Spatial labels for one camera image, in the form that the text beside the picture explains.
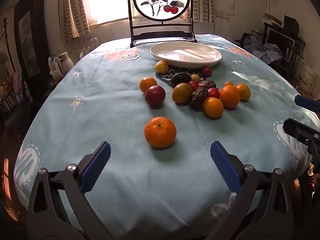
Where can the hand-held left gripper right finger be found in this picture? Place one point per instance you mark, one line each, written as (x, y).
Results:
(226, 166)

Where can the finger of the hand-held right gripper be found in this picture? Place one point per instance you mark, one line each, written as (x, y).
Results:
(297, 130)
(306, 103)

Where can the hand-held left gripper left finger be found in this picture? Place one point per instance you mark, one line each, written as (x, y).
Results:
(96, 166)

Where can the small round orange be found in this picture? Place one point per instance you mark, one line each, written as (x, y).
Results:
(147, 83)
(243, 91)
(213, 108)

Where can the bumpy orange mandarin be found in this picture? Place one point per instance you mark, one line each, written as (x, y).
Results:
(230, 96)

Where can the wrinkled dark passion fruit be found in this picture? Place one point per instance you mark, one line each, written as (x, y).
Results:
(198, 99)
(207, 83)

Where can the large orange mandarin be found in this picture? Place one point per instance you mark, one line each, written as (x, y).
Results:
(160, 132)

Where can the red cherry tomato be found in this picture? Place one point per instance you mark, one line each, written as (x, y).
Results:
(214, 93)
(207, 70)
(193, 85)

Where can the small green-yellow kumquat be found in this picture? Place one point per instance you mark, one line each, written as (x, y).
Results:
(228, 83)

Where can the green-yellow orange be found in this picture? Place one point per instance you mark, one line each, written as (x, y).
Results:
(182, 93)

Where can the red plum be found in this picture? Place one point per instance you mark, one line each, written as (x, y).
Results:
(155, 96)

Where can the dark avocado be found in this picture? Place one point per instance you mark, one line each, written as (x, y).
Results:
(180, 78)

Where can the yellow spotted mango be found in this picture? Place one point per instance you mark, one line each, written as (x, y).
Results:
(161, 67)

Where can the white oval plate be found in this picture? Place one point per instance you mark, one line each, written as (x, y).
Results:
(186, 53)

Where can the white plastic bucket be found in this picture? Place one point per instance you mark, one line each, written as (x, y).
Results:
(307, 78)

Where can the black metal shelf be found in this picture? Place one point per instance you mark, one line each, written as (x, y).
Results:
(298, 55)

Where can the light blue printed tablecloth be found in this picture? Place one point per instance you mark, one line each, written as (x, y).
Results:
(112, 115)

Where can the pile of blue clothes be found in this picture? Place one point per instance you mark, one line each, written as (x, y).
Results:
(265, 50)

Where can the computer monitor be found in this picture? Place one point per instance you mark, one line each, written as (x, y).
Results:
(280, 40)

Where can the black speaker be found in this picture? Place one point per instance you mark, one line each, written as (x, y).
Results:
(291, 25)

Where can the small yellow kumquat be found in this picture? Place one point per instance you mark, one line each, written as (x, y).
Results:
(195, 78)

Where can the white ceramic jug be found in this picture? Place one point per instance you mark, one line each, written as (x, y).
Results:
(55, 67)

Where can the electric fan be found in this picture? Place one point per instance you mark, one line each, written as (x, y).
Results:
(6, 63)

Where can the brick pattern curtain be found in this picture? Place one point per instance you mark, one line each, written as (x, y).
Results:
(202, 0)
(72, 10)

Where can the bright window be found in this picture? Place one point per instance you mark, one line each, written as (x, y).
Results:
(107, 0)

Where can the white wall socket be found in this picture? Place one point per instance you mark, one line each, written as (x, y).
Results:
(222, 14)

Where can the dark framed wall picture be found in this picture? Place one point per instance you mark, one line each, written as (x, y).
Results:
(30, 37)

